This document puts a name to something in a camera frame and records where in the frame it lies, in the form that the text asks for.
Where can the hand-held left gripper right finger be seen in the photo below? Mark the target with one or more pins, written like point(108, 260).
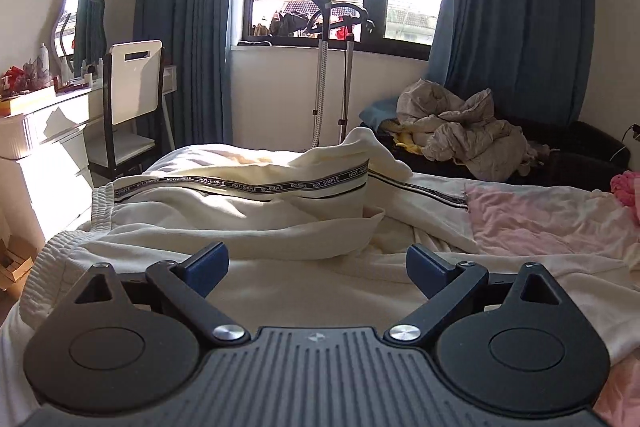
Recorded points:
point(425, 272)

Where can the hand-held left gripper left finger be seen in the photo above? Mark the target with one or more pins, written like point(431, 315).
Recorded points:
point(207, 269)

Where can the cream pants with striped band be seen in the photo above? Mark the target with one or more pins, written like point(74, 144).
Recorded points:
point(300, 267)

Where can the bed with pink sheet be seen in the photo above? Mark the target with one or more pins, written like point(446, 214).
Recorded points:
point(540, 222)

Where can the yellow cloth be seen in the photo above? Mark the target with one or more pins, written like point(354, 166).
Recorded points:
point(407, 144)

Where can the grey quilt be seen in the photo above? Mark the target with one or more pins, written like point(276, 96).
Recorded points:
point(470, 137)

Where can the blue pillow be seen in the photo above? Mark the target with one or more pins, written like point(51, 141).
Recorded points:
point(377, 112)

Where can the cardboard box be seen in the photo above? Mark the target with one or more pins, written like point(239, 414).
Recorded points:
point(15, 264)

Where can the white dresser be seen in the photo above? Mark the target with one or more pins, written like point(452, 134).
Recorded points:
point(50, 157)

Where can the black sofa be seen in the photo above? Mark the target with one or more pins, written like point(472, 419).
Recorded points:
point(585, 147)

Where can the standing garment steamer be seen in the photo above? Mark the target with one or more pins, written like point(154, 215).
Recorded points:
point(324, 82)

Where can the pink plush blanket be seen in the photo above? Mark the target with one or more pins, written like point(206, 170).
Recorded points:
point(627, 189)

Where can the blue curtain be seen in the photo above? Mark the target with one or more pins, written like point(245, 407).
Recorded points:
point(510, 7)
point(190, 32)

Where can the grey spray can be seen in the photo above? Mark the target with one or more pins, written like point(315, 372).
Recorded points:
point(44, 62)

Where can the red ornament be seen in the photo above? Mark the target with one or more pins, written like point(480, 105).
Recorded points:
point(15, 79)

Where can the wavy mirror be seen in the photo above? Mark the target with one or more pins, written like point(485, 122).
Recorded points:
point(67, 22)

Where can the white chair with black frame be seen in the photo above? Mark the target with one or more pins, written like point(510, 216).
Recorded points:
point(135, 82)

